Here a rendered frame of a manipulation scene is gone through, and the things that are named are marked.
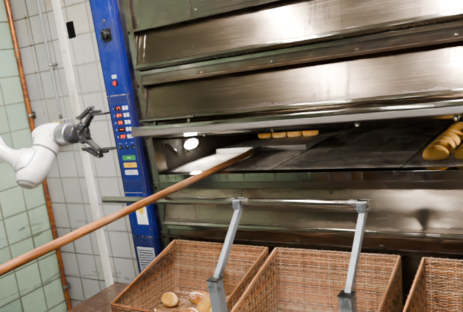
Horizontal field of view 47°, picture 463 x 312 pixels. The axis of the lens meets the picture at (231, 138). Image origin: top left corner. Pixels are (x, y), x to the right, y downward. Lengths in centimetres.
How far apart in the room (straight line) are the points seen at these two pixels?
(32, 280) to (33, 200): 46
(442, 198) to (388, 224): 23
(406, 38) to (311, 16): 38
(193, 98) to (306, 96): 58
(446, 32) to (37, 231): 245
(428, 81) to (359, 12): 36
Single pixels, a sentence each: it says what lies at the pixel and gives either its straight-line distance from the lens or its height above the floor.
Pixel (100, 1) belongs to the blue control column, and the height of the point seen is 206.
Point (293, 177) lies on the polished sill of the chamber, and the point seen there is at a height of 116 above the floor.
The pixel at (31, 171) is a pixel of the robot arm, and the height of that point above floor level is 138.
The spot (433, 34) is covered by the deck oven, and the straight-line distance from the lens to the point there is 203.
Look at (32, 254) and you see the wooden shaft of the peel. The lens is 177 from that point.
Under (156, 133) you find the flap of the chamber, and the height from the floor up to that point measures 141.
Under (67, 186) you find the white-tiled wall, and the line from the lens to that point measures 324.
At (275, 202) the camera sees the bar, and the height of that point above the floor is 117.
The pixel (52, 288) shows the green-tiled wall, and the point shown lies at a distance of 349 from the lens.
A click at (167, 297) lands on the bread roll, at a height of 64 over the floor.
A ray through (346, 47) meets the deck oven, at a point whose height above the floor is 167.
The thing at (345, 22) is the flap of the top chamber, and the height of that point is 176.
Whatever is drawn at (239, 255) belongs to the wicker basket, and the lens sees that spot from 252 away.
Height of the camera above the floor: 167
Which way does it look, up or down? 8 degrees down
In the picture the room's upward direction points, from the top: 9 degrees counter-clockwise
